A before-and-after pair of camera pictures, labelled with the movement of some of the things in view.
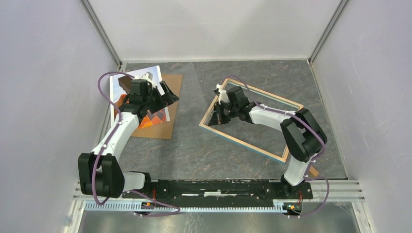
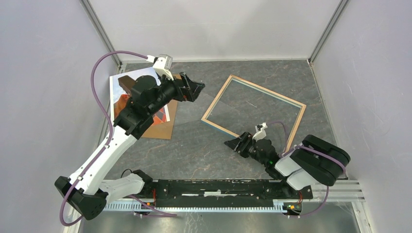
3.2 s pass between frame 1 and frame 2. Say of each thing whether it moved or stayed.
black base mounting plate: stayed
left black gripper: moved
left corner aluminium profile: stayed
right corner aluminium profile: stayed
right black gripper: moved
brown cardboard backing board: stayed
